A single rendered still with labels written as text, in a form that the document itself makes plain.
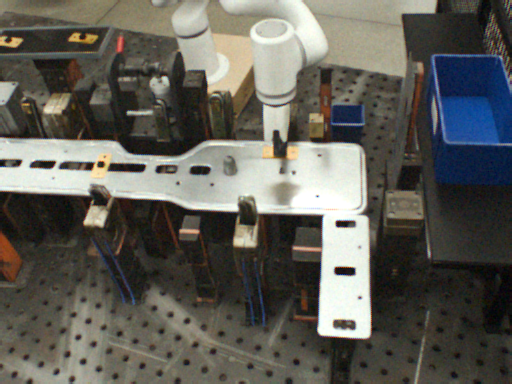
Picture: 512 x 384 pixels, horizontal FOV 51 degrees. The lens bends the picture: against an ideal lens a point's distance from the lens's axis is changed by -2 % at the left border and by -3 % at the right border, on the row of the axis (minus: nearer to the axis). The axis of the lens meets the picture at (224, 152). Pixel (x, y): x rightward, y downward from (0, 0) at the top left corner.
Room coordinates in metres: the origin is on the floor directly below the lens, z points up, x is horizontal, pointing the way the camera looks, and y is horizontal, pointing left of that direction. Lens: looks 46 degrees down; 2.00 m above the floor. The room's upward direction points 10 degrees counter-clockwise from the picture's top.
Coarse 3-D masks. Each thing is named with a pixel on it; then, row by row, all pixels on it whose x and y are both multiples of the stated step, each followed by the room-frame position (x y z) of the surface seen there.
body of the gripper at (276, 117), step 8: (264, 104) 0.85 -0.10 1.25; (288, 104) 0.86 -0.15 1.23; (264, 112) 0.84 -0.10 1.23; (272, 112) 0.83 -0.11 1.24; (280, 112) 0.83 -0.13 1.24; (288, 112) 0.85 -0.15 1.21; (264, 120) 0.83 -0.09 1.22; (272, 120) 0.83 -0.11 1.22; (280, 120) 0.82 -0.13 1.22; (288, 120) 0.85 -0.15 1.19; (264, 128) 0.83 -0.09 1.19; (272, 128) 0.83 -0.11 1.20; (280, 128) 0.82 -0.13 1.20; (264, 136) 0.83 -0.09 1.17; (272, 136) 0.83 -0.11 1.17; (280, 136) 0.82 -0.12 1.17
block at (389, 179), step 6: (390, 162) 0.84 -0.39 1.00; (390, 168) 0.82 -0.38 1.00; (384, 174) 0.84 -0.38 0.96; (390, 174) 0.81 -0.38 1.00; (384, 180) 0.82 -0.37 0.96; (390, 180) 0.79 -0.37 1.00; (384, 186) 0.81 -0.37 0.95; (390, 186) 0.77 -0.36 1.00; (384, 192) 0.80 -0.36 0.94; (378, 234) 0.84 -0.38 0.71; (378, 240) 0.81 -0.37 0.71
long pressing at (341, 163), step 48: (0, 144) 1.16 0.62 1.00; (48, 144) 1.12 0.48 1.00; (96, 144) 1.09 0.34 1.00; (240, 144) 0.99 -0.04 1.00; (288, 144) 0.96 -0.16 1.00; (336, 144) 0.93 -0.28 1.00; (0, 192) 0.99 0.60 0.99; (48, 192) 0.95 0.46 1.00; (144, 192) 0.89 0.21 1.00; (192, 192) 0.86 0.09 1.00; (240, 192) 0.83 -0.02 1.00; (288, 192) 0.81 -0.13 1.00; (336, 192) 0.78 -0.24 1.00
